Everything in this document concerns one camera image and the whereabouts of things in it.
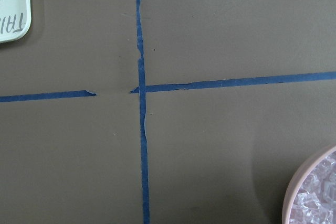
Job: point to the pile of ice cubes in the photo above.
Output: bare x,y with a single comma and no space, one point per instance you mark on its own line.
315,200

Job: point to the beige bear tray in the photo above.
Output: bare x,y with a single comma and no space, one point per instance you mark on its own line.
15,19

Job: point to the pink bowl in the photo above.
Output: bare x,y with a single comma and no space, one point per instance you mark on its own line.
298,178

